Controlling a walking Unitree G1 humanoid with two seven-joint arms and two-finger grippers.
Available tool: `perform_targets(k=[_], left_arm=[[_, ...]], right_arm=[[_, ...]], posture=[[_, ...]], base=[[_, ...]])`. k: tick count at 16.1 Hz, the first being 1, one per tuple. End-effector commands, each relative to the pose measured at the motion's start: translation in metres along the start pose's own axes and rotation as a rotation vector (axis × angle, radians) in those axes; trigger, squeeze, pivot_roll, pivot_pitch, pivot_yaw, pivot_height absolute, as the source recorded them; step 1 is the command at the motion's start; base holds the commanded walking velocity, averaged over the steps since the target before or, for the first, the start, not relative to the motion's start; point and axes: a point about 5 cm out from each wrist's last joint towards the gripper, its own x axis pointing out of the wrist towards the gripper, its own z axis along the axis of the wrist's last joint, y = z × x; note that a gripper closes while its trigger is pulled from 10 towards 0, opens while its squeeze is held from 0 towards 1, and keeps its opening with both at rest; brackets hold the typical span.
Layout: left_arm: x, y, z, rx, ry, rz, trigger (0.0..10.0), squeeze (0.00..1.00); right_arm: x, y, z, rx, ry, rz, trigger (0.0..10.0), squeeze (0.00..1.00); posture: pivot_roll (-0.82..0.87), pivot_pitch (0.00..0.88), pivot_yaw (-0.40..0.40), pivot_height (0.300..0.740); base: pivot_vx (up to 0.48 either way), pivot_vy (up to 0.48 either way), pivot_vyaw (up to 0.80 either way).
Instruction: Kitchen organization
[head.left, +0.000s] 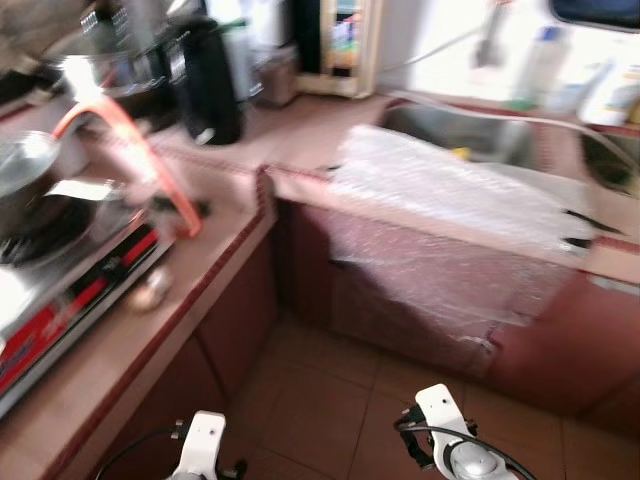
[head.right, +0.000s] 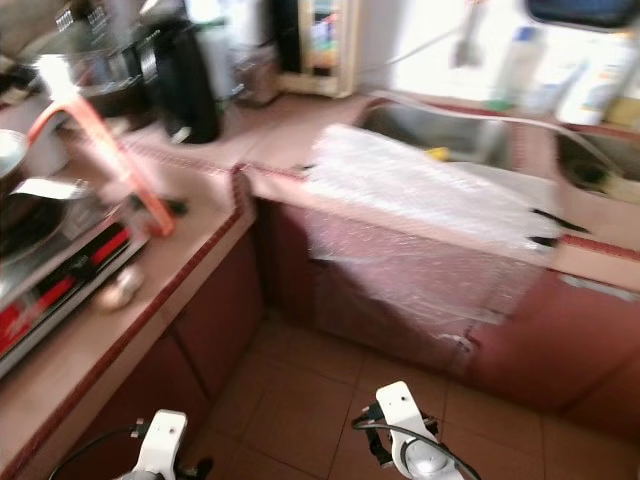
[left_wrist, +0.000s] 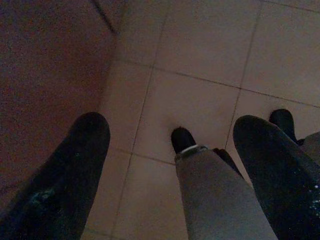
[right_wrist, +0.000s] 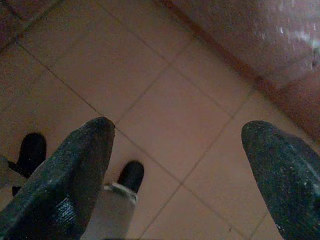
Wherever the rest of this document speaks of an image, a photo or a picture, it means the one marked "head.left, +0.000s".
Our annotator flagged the red brown stove cabinet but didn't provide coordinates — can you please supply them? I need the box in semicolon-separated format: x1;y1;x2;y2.
90;235;281;480

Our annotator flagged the red brown sink cabinet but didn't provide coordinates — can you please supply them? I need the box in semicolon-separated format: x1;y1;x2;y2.
275;195;640;421

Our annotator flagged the garlic bulb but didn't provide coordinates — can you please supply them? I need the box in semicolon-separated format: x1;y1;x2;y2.
128;268;173;313

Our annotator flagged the steel gas stove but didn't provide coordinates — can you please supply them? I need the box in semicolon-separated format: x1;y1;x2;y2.
0;215;181;411

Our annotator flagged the clear bubble wrap sheet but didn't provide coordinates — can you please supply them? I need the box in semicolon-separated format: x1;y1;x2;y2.
325;125;598;351

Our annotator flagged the black frying pan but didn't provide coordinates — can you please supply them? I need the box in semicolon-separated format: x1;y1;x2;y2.
0;190;101;269

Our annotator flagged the large stainless steel sink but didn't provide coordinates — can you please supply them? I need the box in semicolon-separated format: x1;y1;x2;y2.
378;100;546;171

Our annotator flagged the white paper sheet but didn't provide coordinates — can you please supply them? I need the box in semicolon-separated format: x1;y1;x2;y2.
45;178;126;201

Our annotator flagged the small stainless steel sink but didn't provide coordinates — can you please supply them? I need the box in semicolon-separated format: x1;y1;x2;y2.
578;128;640;196

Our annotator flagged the steel pot with lid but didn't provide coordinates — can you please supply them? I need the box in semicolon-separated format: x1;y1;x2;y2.
0;130;63;241

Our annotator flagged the black electric kettle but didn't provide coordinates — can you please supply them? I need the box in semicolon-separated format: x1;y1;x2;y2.
168;15;246;147

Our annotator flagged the beige water ionizer machine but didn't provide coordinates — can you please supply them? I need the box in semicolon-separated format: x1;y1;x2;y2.
290;0;386;101

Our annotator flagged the jar of brown powder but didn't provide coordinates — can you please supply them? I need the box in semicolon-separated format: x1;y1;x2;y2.
250;45;301;108

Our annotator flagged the green dish soap bottle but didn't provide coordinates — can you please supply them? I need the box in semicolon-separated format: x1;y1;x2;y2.
512;25;568;109

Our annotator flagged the white detergent bottle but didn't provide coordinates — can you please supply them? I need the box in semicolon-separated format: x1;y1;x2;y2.
580;60;640;126

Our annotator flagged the grey metal faucet pipe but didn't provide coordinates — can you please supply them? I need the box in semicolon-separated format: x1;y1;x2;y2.
476;0;508;71

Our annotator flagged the white canister with green band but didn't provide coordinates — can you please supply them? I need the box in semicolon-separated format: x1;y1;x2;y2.
215;18;256;101

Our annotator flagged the metal dish rack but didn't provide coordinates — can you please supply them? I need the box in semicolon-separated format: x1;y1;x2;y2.
75;5;191;101

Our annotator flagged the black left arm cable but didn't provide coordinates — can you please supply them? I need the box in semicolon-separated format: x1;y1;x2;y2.
95;425;186;480

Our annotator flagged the orange gas hose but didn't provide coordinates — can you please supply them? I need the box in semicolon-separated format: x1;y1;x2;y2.
52;95;203;239

